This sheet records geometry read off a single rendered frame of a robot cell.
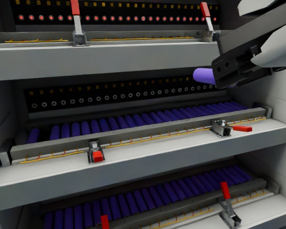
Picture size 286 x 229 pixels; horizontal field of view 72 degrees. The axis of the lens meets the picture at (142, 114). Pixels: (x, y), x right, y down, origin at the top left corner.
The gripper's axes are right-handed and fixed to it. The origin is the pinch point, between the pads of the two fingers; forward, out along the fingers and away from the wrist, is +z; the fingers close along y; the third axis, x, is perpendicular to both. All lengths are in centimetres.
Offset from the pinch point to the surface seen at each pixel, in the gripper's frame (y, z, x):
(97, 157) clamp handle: 14.4, 13.2, 6.8
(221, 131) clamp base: -11.4, 19.7, 6.8
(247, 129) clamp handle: -11.8, 13.2, 7.0
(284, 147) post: -30.4, 22.3, 13.7
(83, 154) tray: 16.3, 22.9, 6.4
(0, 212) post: 30.2, 23.5, 13.1
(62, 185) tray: 20.1, 20.5, 10.6
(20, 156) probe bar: 26.5, 23.5, 4.7
